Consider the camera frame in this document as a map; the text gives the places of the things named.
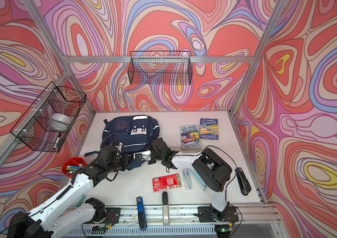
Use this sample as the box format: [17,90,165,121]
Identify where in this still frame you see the back wire basket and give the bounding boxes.
[127,50,193,85]

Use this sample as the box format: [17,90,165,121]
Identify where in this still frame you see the blue treehouse book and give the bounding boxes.
[199,118,219,141]

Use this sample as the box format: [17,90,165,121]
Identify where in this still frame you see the marker in basket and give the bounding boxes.
[53,133,62,150]

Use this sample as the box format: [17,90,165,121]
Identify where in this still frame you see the clear pen pack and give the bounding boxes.
[182,169,192,190]

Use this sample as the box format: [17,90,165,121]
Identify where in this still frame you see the red packet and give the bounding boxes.
[152,174,181,192]

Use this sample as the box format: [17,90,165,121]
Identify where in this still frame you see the light blue pencil case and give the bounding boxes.
[191,169,207,191]

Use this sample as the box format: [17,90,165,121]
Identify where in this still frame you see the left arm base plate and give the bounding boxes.
[85,207,121,225]

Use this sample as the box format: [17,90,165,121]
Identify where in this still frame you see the blue stapler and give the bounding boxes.
[136,196,147,231]

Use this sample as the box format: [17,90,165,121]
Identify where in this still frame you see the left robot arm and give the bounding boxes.
[7,134,130,238]

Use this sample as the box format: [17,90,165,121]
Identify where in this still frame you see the navy blue backpack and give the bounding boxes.
[100,115,160,170]

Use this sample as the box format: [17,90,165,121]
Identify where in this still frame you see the white tape roll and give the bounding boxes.
[47,113,72,132]

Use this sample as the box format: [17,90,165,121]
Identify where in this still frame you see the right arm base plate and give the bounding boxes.
[194,205,239,224]

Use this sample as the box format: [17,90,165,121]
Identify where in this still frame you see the left wire basket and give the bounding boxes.
[10,82,87,153]

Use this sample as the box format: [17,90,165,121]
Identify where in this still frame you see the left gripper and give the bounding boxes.
[106,153,133,175]

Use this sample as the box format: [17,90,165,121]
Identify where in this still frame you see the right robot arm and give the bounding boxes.
[132,138,233,213]

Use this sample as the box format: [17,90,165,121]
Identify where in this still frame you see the black beige stapler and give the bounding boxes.
[162,191,169,226]

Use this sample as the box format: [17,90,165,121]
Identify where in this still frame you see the wire basket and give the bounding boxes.
[10,82,87,153]
[127,50,193,85]

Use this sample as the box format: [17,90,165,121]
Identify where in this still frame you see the red cup with markers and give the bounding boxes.
[61,157,87,178]

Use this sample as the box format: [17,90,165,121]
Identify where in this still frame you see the grey treehouse book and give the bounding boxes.
[180,125,201,149]

